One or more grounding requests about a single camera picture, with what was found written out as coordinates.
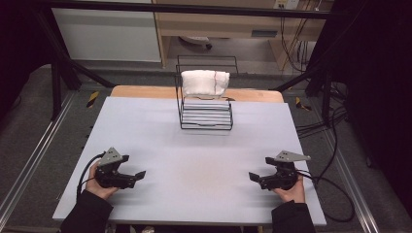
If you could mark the yellow black floor tape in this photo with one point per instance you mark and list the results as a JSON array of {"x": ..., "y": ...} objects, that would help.
[
  {"x": 302, "y": 104},
  {"x": 92, "y": 99}
]

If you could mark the light wooden desk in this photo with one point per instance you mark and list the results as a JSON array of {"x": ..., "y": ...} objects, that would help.
[{"x": 220, "y": 24}]

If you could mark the wooden table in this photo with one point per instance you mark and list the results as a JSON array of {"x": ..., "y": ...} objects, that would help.
[{"x": 145, "y": 92}]

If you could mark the black metal frame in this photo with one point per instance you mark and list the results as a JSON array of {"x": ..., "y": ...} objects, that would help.
[{"x": 194, "y": 8}]

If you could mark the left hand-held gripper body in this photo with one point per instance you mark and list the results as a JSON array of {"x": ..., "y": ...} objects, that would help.
[{"x": 110, "y": 157}]

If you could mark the white towel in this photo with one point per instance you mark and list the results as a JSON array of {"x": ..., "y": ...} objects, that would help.
[{"x": 202, "y": 82}]

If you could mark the office chair base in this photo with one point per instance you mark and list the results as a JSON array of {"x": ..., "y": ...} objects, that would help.
[{"x": 196, "y": 40}]

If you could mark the white power outlet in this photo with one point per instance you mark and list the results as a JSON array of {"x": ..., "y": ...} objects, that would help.
[{"x": 286, "y": 4}]

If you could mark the person's right hand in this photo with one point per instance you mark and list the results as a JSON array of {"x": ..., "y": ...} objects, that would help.
[{"x": 293, "y": 194}]

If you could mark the pale grey table cover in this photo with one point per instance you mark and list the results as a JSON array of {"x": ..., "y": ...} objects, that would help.
[{"x": 200, "y": 161}]

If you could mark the person's left hand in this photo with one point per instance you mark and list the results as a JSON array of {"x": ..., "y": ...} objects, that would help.
[{"x": 95, "y": 189}]

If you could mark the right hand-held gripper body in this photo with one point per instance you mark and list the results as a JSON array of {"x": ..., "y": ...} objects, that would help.
[{"x": 287, "y": 178}]

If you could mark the aluminium floor rail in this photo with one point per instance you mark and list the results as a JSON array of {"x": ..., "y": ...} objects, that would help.
[
  {"x": 35, "y": 158},
  {"x": 351, "y": 181}
]

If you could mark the white cabinet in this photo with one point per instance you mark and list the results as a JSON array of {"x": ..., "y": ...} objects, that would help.
[{"x": 107, "y": 35}]

